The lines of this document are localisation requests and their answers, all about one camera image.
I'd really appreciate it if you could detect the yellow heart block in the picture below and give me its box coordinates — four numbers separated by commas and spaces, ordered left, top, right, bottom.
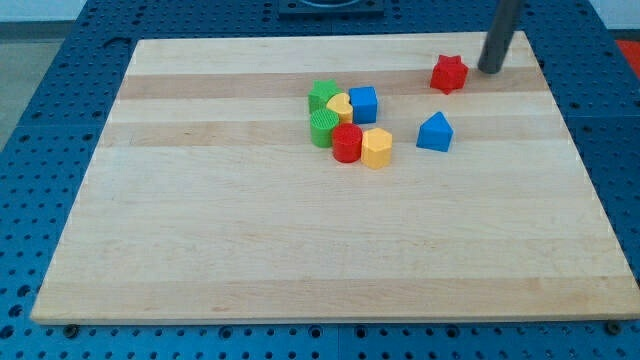
326, 92, 354, 123

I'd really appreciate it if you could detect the blue cube block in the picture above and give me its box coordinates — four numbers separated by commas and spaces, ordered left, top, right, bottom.
348, 86, 378, 124

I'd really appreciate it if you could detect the red star block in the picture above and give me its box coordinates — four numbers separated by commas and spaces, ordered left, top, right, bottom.
429, 55, 469, 95

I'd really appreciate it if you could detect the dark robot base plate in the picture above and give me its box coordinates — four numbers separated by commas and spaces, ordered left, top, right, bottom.
277, 0, 385, 18

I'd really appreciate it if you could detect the red cylinder block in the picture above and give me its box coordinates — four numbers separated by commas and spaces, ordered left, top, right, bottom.
332, 123, 363, 163

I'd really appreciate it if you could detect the green cylinder block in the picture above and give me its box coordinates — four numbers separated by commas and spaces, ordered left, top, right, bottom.
310, 108, 339, 148

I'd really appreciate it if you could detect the green star block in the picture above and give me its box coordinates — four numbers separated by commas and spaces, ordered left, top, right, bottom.
308, 79, 343, 113

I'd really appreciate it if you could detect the blue triangular prism block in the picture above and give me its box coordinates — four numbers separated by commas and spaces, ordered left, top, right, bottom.
416, 112, 454, 152

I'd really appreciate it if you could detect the wooden board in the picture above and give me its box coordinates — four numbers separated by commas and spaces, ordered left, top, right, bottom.
31, 32, 639, 325

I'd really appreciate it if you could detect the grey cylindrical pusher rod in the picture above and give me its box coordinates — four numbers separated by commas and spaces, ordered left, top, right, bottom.
477, 0, 524, 74

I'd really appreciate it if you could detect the yellow hexagon block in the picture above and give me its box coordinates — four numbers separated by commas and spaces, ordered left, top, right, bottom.
361, 128, 393, 169

